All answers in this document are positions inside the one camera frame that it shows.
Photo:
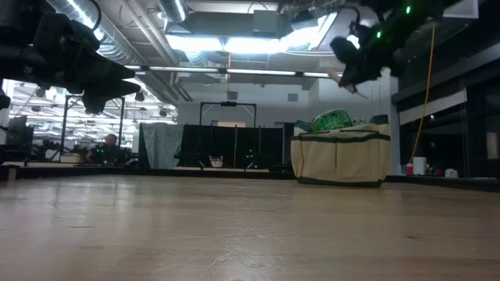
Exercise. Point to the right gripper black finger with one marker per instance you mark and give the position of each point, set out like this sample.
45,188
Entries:
353,76

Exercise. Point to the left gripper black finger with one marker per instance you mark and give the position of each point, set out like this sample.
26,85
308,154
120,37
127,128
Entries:
109,71
113,89

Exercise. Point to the green plastic spray bottle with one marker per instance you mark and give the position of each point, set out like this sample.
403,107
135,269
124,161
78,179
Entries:
332,120

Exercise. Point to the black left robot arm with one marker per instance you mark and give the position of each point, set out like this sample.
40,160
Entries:
19,39

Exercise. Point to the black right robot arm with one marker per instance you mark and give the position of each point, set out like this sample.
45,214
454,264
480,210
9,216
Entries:
422,15

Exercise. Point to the beige green-trimmed gardening bag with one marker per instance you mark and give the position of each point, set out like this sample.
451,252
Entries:
340,156

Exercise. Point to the person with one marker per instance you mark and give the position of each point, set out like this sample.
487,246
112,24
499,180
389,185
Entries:
110,141

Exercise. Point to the grey hanging cloth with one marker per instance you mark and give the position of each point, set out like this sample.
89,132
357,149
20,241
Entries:
162,146

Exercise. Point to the white ceiling vent box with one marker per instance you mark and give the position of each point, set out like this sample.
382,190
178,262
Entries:
465,11

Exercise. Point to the small red container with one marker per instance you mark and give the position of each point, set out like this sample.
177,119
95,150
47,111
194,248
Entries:
409,170

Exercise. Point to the white paper roll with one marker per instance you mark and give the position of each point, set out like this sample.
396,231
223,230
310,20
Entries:
419,166

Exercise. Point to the long ceiling light bar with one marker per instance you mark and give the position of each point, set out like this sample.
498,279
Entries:
234,71

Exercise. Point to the black partition screen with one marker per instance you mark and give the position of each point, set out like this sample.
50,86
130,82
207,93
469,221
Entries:
226,144

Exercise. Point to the small white object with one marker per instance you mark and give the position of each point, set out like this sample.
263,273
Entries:
451,173

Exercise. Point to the large spiral air duct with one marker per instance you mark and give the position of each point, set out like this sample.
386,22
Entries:
117,43

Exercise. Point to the black rig frame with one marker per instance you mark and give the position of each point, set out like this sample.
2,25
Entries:
228,104
121,129

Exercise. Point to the black metal table frame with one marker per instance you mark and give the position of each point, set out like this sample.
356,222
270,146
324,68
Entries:
117,171

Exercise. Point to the round silver air duct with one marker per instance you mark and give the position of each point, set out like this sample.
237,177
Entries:
175,9

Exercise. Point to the grey duct box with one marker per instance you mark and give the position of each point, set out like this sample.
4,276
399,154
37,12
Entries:
265,21

